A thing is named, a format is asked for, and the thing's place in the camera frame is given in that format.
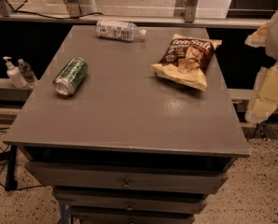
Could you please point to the grey drawer cabinet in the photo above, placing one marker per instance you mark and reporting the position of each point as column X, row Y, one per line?
column 123, row 115

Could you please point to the white pump dispenser bottle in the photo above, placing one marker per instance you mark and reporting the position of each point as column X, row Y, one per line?
column 14, row 74

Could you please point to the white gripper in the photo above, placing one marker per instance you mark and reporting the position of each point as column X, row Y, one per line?
column 264, row 96

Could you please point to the grey drawer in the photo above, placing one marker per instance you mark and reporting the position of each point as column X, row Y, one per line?
column 118, row 216
column 179, row 203
column 125, row 178

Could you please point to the small clear bottle on shelf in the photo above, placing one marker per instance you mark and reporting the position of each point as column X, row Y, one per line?
column 27, row 72

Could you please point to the brown sea salt chip bag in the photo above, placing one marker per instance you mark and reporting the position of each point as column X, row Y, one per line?
column 186, row 60

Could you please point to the grey metal window frame post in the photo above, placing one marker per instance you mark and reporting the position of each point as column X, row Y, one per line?
column 186, row 9

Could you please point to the bottom grey drawer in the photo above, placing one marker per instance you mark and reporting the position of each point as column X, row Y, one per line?
column 118, row 216

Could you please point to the black stand leg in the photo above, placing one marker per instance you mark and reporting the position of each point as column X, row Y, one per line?
column 11, row 182

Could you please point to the middle grey drawer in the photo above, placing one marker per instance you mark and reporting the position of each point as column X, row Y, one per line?
column 179, row 203

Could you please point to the top grey drawer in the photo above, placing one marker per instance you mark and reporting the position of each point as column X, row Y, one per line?
column 125, row 178

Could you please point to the green soda can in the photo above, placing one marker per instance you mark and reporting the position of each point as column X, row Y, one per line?
column 68, row 80

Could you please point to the clear plastic water bottle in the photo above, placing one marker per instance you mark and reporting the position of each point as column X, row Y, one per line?
column 119, row 30

